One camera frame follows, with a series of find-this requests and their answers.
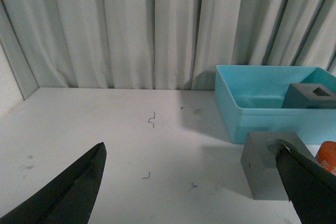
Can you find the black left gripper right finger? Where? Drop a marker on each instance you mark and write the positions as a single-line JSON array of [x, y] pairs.
[[309, 187]]

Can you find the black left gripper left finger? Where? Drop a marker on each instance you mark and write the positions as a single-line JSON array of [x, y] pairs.
[[69, 197]]

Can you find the orange cylinder with white numbers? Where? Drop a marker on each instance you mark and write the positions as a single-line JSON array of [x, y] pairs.
[[326, 156]]

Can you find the gray cube with round hole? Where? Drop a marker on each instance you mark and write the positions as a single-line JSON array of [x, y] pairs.
[[259, 163]]

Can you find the gray cube with square hole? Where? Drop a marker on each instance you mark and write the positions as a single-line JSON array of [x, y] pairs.
[[308, 96]]

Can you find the light blue plastic box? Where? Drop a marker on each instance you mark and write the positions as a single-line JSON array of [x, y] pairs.
[[249, 98]]

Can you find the white pleated curtain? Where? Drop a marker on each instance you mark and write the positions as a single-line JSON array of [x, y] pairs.
[[159, 44]]

